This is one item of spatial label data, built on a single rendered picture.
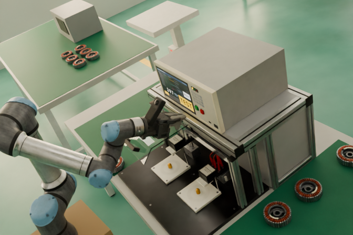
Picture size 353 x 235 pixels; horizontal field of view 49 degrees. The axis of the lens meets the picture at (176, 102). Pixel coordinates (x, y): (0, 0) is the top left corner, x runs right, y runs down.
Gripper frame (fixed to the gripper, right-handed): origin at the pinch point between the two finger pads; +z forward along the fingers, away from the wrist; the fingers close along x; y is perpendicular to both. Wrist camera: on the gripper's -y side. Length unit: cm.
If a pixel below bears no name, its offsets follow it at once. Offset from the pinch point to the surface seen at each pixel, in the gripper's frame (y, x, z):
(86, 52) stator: 27, -199, 36
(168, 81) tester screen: -8.1, -19.6, 4.0
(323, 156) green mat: 19, 27, 64
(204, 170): 28.6, 2.7, 13.8
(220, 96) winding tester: -13.0, 14.4, 5.7
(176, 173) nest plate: 39.4, -14.3, 11.6
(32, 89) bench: 54, -188, -13
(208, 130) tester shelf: 4.7, 8.4, 7.4
